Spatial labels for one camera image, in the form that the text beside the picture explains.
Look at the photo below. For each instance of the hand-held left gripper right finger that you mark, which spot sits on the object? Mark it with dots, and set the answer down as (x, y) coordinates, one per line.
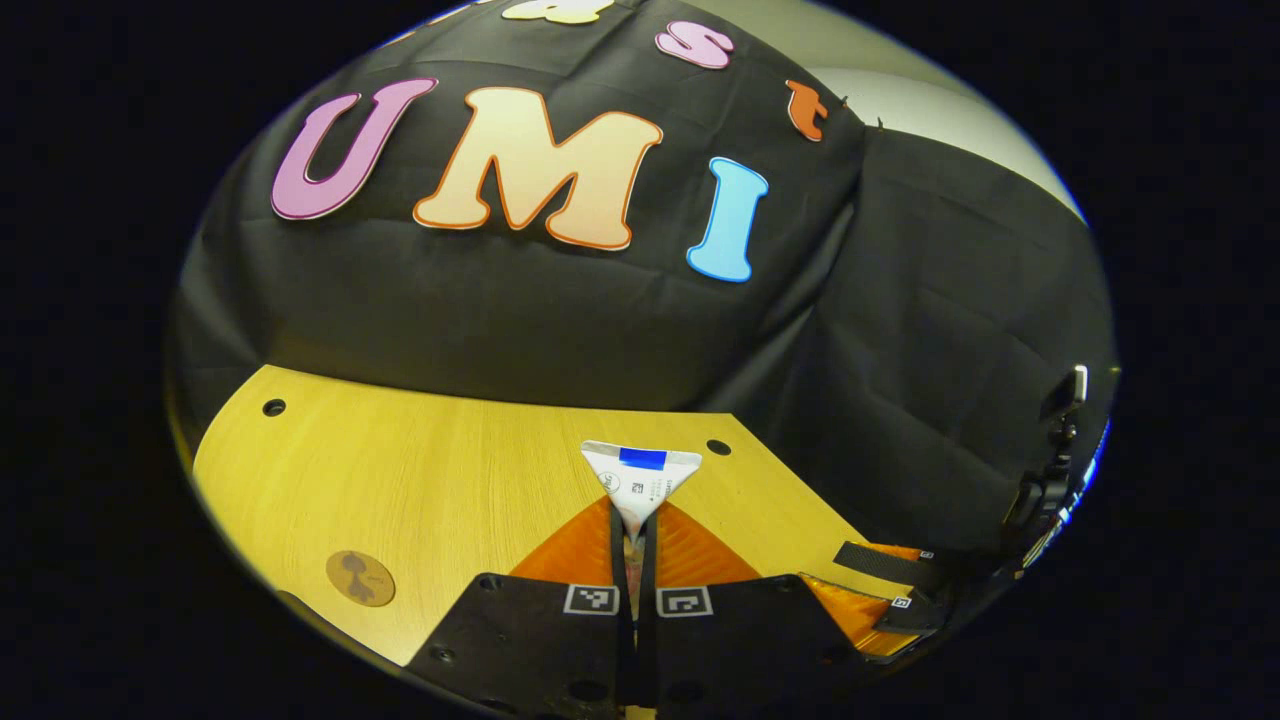
(740, 640)

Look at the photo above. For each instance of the round cork coaster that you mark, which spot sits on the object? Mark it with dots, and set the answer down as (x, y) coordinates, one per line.
(360, 578)

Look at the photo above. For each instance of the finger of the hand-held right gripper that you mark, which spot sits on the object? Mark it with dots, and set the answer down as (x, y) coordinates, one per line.
(870, 615)
(885, 565)

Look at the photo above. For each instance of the black backdrop cloth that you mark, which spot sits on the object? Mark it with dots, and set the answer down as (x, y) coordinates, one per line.
(560, 320)

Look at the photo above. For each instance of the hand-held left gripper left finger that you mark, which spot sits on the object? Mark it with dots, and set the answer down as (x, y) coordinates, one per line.
(540, 640)

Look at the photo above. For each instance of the white toothpaste tube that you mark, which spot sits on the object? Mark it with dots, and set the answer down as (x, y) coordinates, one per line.
(640, 485)

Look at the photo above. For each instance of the wooden desktop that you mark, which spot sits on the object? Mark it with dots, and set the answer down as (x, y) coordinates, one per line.
(430, 480)

